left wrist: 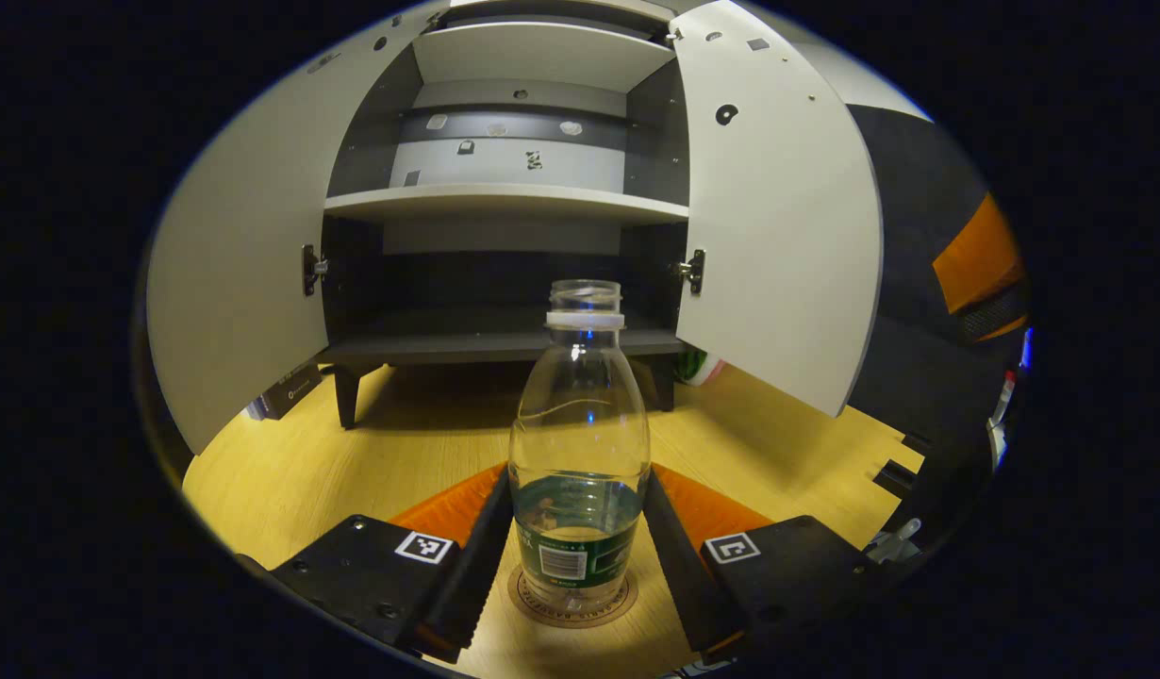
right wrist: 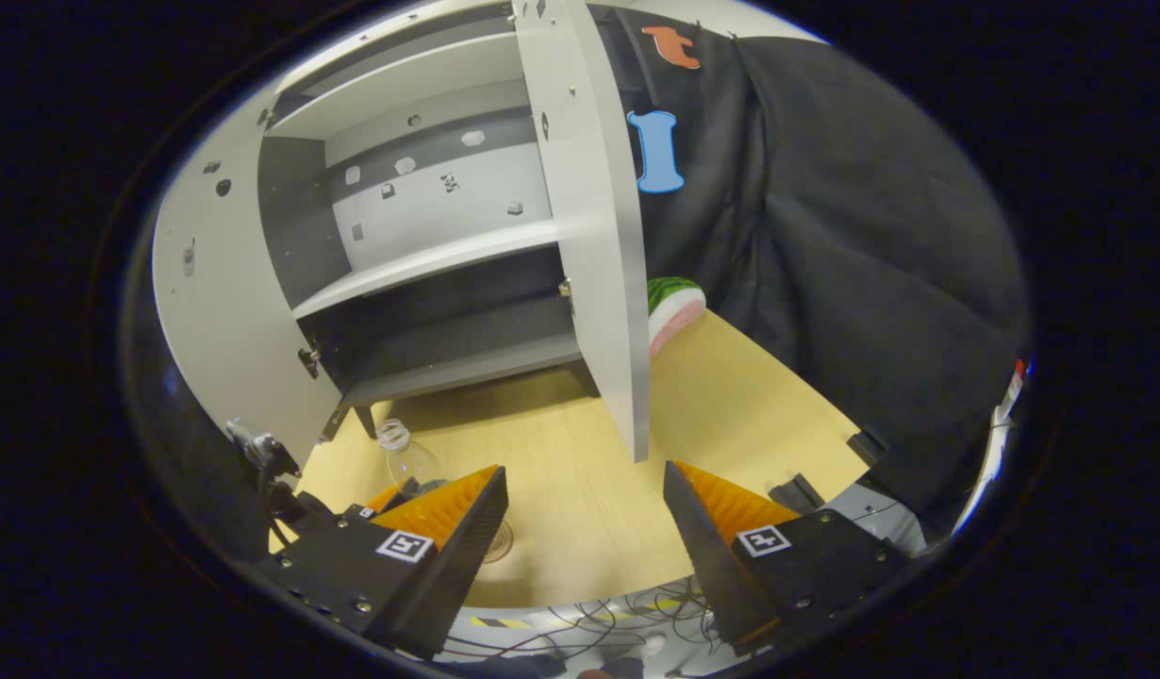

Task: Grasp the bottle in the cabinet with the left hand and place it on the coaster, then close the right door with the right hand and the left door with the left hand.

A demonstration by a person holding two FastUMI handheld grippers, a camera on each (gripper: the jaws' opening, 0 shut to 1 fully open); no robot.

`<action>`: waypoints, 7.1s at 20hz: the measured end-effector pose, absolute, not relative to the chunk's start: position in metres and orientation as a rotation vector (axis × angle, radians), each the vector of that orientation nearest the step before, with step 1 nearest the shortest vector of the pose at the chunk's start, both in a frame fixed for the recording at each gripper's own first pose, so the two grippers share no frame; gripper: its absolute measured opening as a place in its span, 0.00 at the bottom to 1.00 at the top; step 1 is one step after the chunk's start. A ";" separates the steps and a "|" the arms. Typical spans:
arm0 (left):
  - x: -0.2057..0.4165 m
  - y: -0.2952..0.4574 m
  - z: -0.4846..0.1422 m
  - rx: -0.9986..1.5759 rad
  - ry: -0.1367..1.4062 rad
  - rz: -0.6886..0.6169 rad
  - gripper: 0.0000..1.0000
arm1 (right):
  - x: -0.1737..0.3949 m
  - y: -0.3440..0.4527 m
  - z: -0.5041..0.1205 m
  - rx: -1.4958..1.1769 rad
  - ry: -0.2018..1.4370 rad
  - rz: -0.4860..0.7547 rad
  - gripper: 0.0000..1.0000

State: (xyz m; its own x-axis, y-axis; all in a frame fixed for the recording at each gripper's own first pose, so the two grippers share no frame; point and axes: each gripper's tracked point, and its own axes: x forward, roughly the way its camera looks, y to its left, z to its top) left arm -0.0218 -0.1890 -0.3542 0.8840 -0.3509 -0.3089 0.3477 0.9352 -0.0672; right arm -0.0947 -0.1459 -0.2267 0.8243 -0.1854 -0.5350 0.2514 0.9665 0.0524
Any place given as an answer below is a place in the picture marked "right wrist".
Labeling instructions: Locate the tangle of black cables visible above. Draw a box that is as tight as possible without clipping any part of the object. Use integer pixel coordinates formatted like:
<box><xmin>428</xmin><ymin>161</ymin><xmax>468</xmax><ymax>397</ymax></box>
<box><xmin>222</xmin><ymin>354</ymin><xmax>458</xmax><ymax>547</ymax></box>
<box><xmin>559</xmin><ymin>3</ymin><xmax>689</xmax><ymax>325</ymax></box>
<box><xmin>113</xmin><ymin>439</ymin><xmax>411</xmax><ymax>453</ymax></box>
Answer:
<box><xmin>446</xmin><ymin>577</ymin><xmax>724</xmax><ymax>663</ymax></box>

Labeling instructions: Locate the black backdrop cloth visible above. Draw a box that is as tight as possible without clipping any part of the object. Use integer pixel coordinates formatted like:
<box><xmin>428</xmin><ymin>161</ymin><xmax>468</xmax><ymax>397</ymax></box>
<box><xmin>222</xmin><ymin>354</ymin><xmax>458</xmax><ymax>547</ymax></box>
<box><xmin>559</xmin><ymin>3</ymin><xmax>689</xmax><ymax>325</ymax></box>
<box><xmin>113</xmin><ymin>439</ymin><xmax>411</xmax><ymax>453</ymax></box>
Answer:
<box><xmin>589</xmin><ymin>5</ymin><xmax>1033</xmax><ymax>540</ymax></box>

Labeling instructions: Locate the round coaster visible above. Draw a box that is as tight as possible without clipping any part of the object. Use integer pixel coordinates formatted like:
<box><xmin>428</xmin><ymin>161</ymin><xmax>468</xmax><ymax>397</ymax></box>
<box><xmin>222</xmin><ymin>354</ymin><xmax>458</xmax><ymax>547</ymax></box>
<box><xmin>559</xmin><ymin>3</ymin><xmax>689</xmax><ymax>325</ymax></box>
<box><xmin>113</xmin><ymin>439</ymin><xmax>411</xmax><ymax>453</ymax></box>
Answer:
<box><xmin>481</xmin><ymin>519</ymin><xmax>516</xmax><ymax>566</ymax></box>

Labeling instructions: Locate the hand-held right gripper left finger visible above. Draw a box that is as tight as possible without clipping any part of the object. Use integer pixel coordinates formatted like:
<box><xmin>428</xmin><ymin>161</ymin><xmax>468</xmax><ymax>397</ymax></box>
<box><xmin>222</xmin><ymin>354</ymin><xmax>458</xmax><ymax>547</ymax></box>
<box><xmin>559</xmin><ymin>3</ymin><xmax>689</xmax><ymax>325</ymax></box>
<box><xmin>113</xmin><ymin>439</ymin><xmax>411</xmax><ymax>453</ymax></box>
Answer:
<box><xmin>255</xmin><ymin>465</ymin><xmax>510</xmax><ymax>661</ymax></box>

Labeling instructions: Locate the watermelon slice toy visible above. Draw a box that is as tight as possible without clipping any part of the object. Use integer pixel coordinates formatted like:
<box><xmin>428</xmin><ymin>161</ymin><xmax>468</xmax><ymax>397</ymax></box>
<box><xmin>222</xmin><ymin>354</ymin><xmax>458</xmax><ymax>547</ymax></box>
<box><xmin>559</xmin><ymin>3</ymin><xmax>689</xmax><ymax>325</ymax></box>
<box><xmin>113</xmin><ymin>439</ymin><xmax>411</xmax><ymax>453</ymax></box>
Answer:
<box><xmin>647</xmin><ymin>275</ymin><xmax>707</xmax><ymax>358</ymax></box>

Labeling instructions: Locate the white cabinet door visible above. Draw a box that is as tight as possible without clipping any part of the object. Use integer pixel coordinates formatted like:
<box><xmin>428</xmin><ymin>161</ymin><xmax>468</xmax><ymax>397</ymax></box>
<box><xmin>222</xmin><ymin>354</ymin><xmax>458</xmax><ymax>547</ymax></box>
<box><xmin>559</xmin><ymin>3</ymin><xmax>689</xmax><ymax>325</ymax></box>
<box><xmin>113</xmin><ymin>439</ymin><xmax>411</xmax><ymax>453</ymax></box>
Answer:
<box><xmin>511</xmin><ymin>0</ymin><xmax>653</xmax><ymax>464</ymax></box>
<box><xmin>150</xmin><ymin>90</ymin><xmax>347</xmax><ymax>471</ymax></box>

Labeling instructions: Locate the white cabinet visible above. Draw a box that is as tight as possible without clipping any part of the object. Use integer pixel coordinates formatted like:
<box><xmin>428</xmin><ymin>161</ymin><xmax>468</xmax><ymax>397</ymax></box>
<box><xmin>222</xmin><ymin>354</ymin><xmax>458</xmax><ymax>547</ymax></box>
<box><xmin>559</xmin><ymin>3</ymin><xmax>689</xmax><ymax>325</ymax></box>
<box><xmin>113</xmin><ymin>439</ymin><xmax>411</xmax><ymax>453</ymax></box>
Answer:
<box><xmin>257</xmin><ymin>0</ymin><xmax>602</xmax><ymax>444</ymax></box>

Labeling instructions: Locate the clear plastic bottle green label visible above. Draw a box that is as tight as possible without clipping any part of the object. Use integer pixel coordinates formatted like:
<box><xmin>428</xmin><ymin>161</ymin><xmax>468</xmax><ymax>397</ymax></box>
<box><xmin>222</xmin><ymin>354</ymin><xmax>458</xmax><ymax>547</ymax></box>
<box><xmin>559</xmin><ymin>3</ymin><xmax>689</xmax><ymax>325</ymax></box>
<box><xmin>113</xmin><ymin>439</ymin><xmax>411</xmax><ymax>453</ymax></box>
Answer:
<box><xmin>374</xmin><ymin>419</ymin><xmax>454</xmax><ymax>503</ymax></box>

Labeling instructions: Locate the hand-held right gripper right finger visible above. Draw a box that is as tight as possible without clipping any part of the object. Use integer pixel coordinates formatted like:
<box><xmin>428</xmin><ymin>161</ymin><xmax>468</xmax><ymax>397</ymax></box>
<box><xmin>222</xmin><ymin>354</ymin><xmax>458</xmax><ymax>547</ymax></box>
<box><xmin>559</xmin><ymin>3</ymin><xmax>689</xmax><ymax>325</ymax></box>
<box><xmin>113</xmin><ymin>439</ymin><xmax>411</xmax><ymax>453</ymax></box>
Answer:
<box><xmin>662</xmin><ymin>460</ymin><xmax>913</xmax><ymax>658</ymax></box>

